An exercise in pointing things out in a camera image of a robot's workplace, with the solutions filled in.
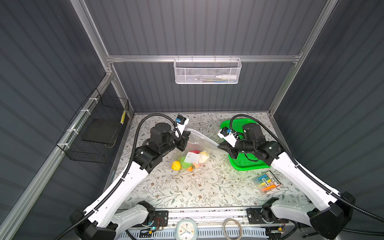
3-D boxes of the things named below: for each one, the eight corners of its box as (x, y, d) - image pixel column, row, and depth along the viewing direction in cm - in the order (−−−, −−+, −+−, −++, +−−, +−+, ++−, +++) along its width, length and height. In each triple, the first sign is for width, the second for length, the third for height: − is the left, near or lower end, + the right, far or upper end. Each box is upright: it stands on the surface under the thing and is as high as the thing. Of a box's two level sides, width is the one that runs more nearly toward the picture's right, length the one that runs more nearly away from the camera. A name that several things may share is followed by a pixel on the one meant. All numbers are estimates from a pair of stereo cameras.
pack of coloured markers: (260, 194, 83) (262, 193, 81) (251, 178, 88) (252, 177, 87) (280, 185, 86) (281, 184, 84) (269, 171, 91) (271, 170, 89)
